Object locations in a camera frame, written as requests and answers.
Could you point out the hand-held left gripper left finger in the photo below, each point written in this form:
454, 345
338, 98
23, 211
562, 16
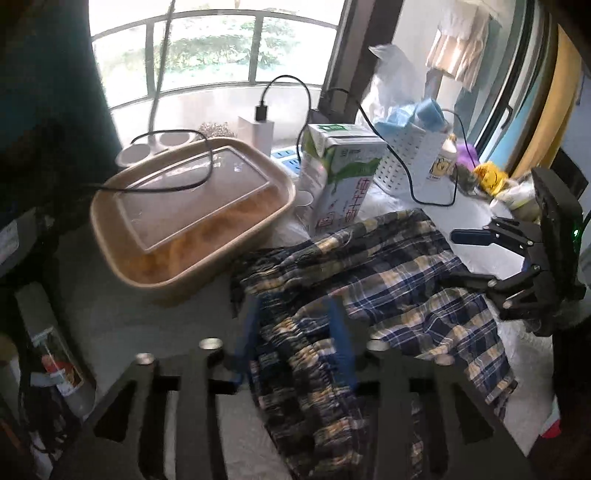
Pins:
244, 341

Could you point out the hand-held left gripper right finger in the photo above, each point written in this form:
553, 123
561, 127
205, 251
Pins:
341, 341

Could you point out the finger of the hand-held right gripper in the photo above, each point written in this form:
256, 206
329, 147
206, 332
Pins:
475, 237
480, 281

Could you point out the blue yellow plaid pants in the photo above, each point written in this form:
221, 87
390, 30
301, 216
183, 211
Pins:
369, 277

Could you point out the white printed paper package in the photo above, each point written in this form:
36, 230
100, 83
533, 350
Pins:
515, 198

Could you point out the yellow plush toy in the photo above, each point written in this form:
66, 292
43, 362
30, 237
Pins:
489, 176

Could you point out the purple cloth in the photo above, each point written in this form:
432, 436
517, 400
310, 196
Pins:
466, 154

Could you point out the white plastic lattice basket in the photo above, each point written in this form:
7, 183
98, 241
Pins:
411, 157

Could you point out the blue rolled bags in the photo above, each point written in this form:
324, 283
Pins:
425, 113

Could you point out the yellow curtain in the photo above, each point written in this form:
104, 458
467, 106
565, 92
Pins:
563, 101

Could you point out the beige tub with clear lid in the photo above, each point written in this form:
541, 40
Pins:
194, 212

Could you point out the green white milk carton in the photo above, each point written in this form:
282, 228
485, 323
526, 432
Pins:
341, 175

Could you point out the white plastic bag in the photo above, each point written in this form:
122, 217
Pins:
392, 78

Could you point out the white blue power strip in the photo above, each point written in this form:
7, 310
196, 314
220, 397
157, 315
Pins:
286, 161

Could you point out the box with red label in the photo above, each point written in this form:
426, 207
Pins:
55, 350

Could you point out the hanging light clothing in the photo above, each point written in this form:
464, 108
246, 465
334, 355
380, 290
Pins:
457, 46

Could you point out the white charger block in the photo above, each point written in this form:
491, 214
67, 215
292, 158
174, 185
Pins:
256, 131

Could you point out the white round cup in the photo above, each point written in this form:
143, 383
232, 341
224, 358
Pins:
134, 154
175, 138

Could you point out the balcony railing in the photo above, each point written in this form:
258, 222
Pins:
207, 69

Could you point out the thin grey pole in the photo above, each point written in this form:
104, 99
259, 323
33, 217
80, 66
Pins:
161, 69

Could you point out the teal curtain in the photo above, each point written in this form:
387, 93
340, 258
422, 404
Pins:
46, 83

